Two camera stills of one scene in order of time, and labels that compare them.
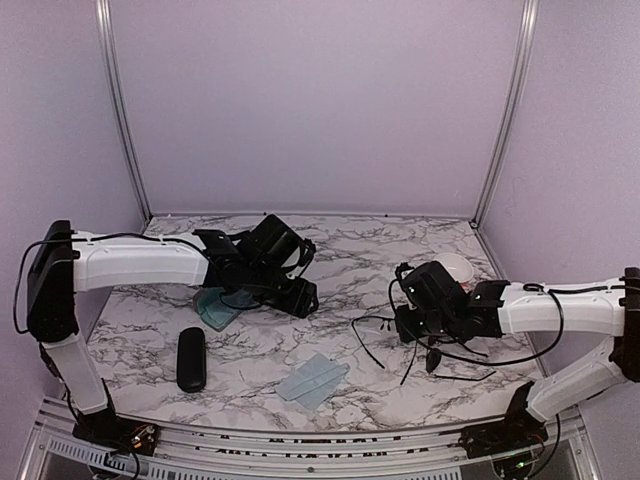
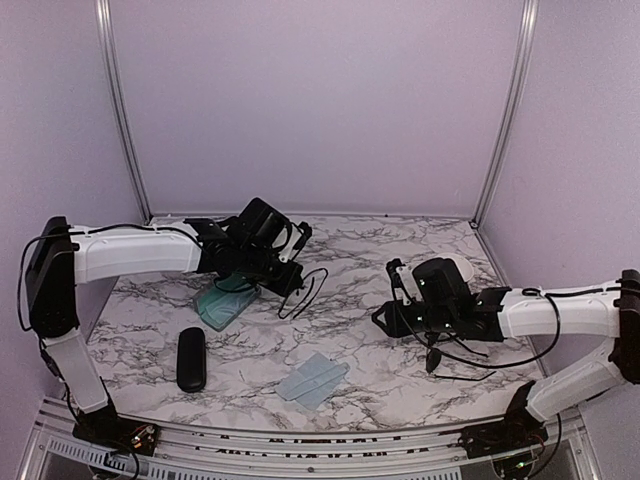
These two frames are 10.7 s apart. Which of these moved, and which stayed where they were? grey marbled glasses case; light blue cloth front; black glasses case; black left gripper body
Moved: black left gripper body
Stayed: light blue cloth front; grey marbled glasses case; black glasses case
